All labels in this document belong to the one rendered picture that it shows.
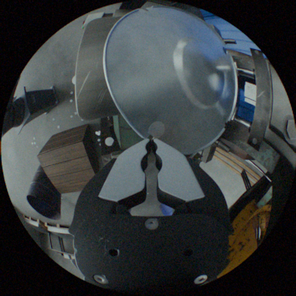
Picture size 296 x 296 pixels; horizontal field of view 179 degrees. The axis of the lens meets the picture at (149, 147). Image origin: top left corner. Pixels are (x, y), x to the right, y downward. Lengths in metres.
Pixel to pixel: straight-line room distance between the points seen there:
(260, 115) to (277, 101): 0.06
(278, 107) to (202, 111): 0.14
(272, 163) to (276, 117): 0.32
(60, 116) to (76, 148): 0.44
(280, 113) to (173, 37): 0.16
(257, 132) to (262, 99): 0.06
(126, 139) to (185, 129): 0.16
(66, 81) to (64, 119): 0.33
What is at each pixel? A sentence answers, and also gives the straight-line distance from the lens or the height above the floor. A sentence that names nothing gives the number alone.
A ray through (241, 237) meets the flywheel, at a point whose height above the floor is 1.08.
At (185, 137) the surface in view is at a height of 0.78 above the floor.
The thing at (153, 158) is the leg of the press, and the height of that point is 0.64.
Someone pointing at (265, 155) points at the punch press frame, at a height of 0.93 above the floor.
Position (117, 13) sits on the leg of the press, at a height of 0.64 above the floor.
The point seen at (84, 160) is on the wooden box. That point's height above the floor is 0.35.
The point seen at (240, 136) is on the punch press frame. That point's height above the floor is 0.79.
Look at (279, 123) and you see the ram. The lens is 0.16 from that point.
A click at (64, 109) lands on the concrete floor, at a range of 0.96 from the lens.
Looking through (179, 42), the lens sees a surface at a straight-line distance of 0.16.
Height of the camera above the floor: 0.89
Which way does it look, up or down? 51 degrees down
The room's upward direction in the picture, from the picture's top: 139 degrees clockwise
